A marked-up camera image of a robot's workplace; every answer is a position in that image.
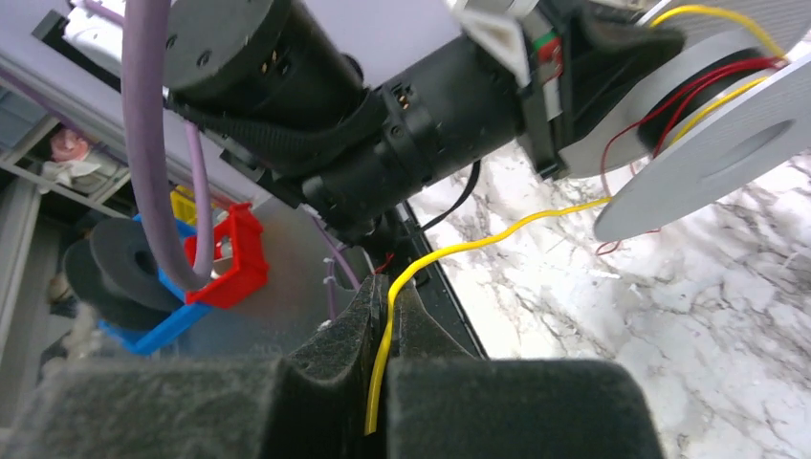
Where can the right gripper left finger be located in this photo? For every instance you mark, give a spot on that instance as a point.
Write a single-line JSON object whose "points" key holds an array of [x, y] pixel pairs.
{"points": [[309, 404]]}

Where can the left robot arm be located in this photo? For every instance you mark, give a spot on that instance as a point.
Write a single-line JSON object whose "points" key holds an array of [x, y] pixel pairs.
{"points": [[265, 75]]}

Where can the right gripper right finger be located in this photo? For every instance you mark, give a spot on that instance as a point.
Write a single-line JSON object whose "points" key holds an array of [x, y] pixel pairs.
{"points": [[442, 402]]}

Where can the black foam spool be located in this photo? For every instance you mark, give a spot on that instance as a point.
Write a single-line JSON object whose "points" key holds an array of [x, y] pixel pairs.
{"points": [[114, 271]]}

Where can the red plastic bin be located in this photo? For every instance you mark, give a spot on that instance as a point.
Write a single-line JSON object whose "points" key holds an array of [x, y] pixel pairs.
{"points": [[238, 241]]}

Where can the blue plastic holder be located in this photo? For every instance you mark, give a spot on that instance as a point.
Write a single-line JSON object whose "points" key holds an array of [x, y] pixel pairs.
{"points": [[147, 342]]}

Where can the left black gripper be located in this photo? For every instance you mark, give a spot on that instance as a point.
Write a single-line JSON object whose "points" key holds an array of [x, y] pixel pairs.
{"points": [[580, 67]]}

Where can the white perforated cable spool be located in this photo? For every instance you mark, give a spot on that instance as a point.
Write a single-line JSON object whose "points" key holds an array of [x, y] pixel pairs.
{"points": [[766, 123]]}

